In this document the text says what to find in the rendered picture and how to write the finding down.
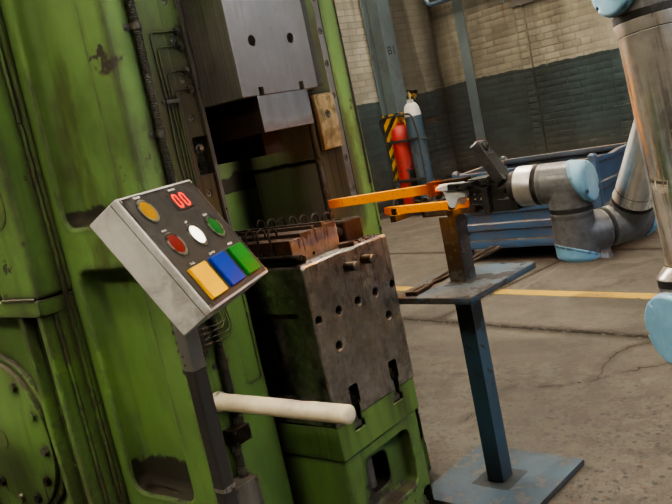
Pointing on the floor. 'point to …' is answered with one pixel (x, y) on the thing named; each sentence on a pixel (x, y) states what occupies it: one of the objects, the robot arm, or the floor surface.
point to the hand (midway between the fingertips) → (441, 185)
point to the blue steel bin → (542, 230)
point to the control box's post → (206, 413)
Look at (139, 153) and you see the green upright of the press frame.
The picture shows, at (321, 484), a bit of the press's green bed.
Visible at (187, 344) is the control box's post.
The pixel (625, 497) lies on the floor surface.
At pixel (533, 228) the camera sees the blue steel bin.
